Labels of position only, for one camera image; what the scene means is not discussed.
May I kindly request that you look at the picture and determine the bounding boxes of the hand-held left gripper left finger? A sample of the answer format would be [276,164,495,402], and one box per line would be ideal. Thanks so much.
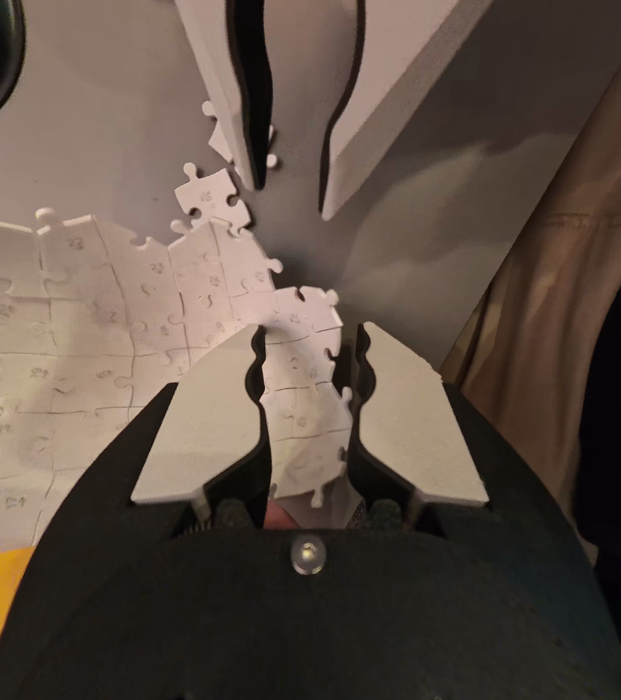
[130,323,274,509]

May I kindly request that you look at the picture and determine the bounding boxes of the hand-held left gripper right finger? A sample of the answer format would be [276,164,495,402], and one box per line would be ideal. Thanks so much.
[348,320,490,506]

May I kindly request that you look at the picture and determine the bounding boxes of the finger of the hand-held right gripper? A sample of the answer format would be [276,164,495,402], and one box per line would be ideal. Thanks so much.
[174,0,275,191]
[317,0,496,221]

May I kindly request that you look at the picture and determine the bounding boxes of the white jigsaw piece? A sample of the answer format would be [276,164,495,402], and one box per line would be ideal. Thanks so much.
[174,162,254,232]
[201,100,279,177]

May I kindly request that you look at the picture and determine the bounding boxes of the partly built puzzle ball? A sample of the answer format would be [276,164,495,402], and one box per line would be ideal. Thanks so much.
[0,208,355,556]

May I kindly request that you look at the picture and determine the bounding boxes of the person's beige trousers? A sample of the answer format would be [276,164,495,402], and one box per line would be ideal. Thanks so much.
[442,16,621,564]

